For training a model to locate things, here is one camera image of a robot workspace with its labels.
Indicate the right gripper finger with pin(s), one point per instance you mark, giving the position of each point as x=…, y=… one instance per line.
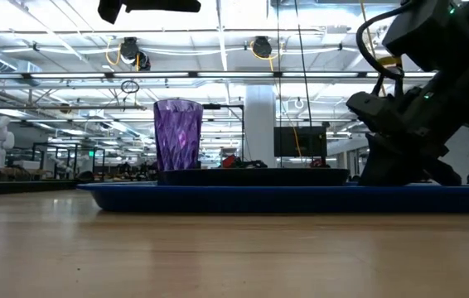
x=388, y=165
x=446, y=174

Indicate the black round plate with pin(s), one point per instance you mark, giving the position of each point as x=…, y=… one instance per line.
x=255, y=176

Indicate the purple faceted plastic cup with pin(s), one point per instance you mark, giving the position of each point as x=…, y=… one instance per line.
x=178, y=136

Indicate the blue plastic tray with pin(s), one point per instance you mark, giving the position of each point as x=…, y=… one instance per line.
x=280, y=198

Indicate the black monitor screen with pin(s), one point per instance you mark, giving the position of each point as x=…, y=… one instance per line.
x=301, y=141

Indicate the white building column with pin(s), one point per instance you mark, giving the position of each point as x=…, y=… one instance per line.
x=260, y=124

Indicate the red and black machine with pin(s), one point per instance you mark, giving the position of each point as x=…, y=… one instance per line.
x=230, y=161

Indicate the black rectangular stand frame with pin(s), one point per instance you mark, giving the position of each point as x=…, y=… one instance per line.
x=234, y=106

